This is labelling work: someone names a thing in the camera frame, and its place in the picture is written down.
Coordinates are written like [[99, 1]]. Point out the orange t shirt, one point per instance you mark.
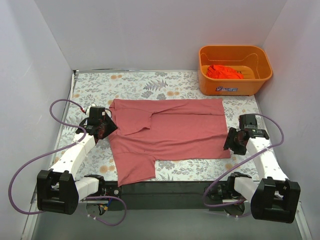
[[215, 71]]

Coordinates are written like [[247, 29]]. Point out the aluminium rail frame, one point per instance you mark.
[[165, 211]]

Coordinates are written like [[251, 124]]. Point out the pink t shirt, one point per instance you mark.
[[165, 130]]

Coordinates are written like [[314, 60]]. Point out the orange plastic basket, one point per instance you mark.
[[249, 60]]

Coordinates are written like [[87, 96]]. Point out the floral patterned table mat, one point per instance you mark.
[[102, 88]]

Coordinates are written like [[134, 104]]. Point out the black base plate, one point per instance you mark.
[[175, 195]]

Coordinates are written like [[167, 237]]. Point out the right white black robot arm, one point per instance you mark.
[[275, 197]]

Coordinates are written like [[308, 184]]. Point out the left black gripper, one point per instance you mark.
[[107, 127]]

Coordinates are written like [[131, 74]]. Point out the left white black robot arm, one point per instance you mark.
[[57, 189]]

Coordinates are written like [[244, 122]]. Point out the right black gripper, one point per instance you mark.
[[231, 141]]

